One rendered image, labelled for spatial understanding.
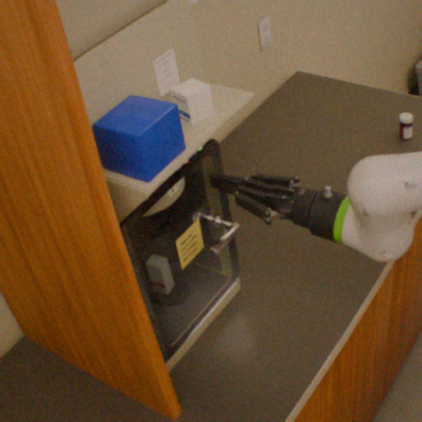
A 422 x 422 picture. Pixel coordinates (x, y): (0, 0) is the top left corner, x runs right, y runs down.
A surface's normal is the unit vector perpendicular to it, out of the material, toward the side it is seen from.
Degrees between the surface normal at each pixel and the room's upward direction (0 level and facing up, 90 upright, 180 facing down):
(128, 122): 0
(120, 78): 90
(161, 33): 90
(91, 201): 90
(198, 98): 90
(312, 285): 0
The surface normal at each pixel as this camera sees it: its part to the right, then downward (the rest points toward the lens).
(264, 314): -0.15, -0.76
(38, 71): -0.56, 0.59
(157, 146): 0.81, 0.27
